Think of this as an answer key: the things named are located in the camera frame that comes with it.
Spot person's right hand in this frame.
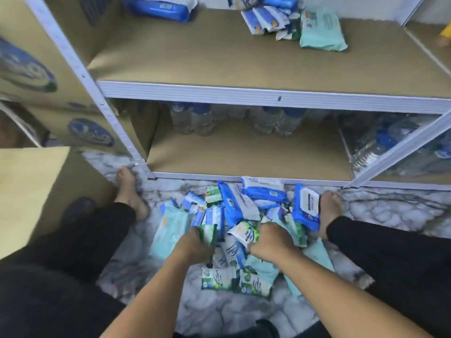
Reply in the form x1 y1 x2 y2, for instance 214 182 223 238
248 222 297 265

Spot person's left hand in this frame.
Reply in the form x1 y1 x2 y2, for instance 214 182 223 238
171 227 216 267

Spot grey metal shelf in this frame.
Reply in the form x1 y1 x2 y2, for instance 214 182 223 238
21 0 451 191

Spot person's left forearm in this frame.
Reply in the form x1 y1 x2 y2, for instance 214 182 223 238
101 253 209 338

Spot person's right forearm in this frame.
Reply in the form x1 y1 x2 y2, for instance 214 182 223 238
271 246 434 338

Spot person's right foot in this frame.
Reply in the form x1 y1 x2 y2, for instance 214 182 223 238
317 191 344 240

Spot person's foot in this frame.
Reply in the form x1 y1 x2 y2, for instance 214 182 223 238
114 167 150 221
317 191 344 240

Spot person's left foot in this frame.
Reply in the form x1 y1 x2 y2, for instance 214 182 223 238
114 167 150 221

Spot person's right leg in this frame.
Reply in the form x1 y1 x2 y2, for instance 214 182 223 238
326 216 451 338

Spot water bottles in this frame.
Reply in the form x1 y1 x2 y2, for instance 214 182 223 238
338 112 451 177

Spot plain cardboard box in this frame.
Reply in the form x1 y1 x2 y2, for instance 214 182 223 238
0 146 117 259

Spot yellow bottle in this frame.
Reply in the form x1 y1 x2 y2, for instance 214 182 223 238
435 23 451 48

